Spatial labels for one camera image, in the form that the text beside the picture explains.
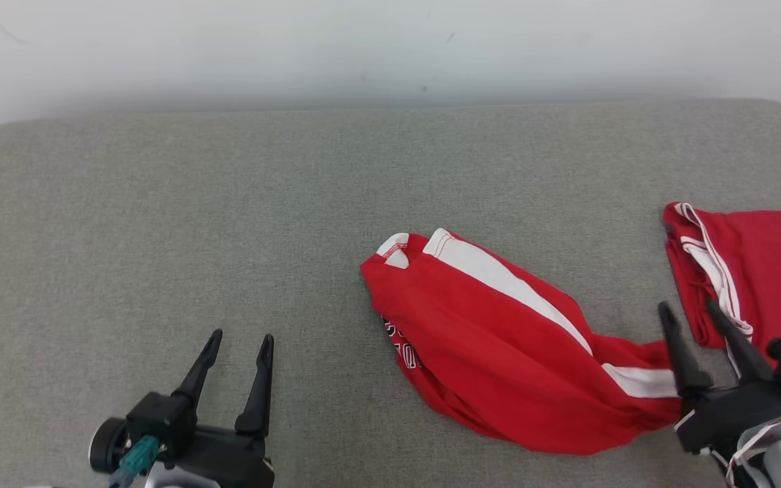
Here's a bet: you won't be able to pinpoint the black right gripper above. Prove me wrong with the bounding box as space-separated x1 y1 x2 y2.
657 298 781 455

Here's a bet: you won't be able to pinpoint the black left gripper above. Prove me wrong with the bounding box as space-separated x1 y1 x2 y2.
172 329 277 488

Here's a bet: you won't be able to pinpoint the red shorts with white stripe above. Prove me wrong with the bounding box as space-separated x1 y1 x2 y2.
360 228 686 456

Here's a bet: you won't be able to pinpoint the grey fabric sofa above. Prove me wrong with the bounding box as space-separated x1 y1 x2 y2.
0 98 781 488

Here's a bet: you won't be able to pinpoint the thin red white wires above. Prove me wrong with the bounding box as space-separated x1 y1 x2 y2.
711 413 781 488

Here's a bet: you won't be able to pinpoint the red white basketball jersey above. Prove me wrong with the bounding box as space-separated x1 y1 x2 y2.
663 202 781 360

